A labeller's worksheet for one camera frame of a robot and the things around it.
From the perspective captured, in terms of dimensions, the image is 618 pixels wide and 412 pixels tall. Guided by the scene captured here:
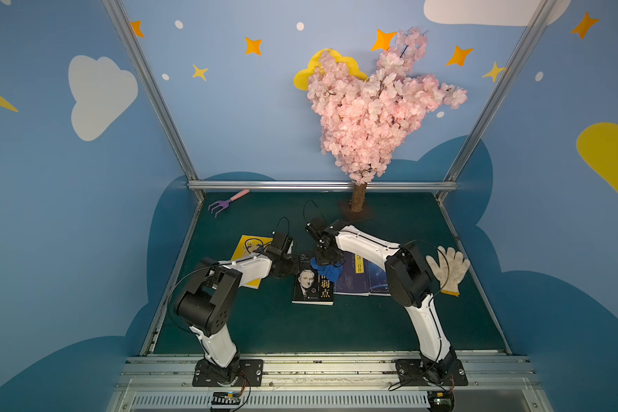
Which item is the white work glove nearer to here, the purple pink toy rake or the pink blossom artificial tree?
the pink blossom artificial tree

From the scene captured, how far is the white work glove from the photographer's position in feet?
3.09

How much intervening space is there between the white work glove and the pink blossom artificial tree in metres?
0.51

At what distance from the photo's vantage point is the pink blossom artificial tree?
0.67 metres
